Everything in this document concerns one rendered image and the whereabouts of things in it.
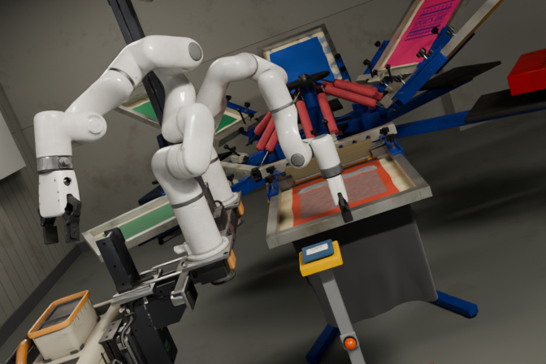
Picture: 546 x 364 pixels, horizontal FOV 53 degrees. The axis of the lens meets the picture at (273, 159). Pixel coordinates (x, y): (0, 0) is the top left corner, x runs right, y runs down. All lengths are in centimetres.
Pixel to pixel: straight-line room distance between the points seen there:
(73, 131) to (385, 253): 121
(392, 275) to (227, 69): 96
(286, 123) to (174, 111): 43
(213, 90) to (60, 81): 480
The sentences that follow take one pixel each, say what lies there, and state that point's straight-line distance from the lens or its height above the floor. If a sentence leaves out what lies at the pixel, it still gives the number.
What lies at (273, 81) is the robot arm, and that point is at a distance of 177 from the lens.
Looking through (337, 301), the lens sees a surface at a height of 79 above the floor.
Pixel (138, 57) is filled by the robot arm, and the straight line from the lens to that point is 144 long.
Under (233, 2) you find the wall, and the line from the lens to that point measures 610.
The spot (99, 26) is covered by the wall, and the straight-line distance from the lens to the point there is 636.
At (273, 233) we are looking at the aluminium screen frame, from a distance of 193.
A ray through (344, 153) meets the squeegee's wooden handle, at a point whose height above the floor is 104.
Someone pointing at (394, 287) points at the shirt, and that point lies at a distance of 213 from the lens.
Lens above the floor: 164
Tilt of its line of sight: 12 degrees down
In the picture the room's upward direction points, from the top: 20 degrees counter-clockwise
